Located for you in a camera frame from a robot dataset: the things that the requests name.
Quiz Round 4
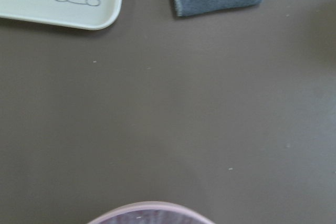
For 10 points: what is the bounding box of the pile of clear ice cubes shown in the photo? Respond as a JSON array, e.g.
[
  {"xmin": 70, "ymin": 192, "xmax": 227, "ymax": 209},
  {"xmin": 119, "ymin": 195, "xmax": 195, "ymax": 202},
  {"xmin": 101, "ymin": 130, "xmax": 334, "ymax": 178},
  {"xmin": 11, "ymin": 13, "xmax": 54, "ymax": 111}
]
[{"xmin": 96, "ymin": 210, "xmax": 205, "ymax": 224}]

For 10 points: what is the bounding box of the pink bowl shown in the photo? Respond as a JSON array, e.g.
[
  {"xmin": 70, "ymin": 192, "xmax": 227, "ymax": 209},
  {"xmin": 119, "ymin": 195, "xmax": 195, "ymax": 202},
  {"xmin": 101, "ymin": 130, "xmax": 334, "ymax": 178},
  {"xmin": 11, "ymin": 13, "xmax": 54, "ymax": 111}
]
[{"xmin": 90, "ymin": 201, "xmax": 214, "ymax": 224}]

